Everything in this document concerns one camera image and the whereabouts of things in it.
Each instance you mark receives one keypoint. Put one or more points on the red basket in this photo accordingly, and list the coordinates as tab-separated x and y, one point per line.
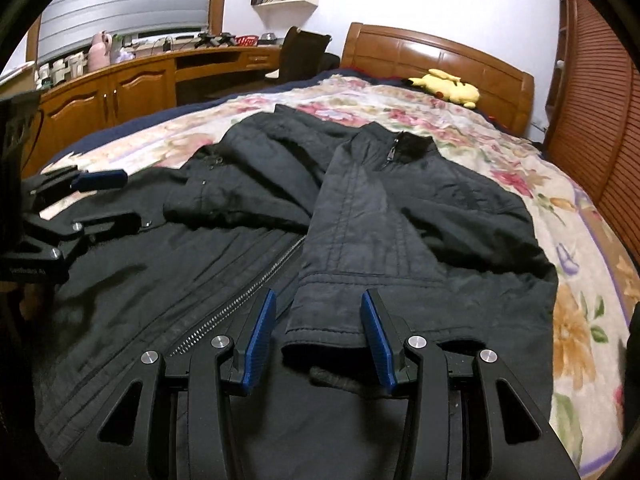
246	41

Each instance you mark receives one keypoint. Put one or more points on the black cloth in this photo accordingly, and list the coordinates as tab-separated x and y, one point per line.
631	360

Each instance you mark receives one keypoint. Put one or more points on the floral blanket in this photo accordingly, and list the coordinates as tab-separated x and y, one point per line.
575	320

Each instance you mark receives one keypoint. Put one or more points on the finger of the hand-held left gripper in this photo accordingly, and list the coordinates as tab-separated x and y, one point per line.
100	180
110	222

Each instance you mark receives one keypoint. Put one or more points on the black gadget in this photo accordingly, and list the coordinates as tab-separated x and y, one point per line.
212	41

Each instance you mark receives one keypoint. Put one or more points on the wooden louvered wardrobe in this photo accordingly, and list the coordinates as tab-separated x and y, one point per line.
600	110

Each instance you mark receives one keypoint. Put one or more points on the wooden desk cabinet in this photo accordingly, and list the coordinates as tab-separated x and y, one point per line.
135	85

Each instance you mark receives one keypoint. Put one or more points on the grey window blind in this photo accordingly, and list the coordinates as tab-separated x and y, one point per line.
125	0

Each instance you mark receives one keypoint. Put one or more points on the metal bowl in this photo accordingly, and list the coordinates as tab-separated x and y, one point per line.
269	38

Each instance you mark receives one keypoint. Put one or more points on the yellow plush toy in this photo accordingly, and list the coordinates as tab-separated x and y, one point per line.
450	87

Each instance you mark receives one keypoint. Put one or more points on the wooden bed headboard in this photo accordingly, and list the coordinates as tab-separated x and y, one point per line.
400	55

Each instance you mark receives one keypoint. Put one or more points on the pink bottle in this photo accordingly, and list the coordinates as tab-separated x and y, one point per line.
98	52

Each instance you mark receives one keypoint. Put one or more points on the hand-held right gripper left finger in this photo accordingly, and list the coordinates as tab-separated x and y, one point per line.
257	340

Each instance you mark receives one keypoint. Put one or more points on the white cup set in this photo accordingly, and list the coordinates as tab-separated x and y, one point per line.
62	71

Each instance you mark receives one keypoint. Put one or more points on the black jacket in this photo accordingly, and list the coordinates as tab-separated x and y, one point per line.
425	220

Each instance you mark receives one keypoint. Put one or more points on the wooden window frame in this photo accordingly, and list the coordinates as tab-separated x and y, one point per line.
217	0

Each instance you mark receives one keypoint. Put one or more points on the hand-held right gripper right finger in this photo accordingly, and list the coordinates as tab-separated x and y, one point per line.
380	345

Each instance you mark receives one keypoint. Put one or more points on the dark chair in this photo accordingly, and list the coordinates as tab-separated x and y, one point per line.
300	55

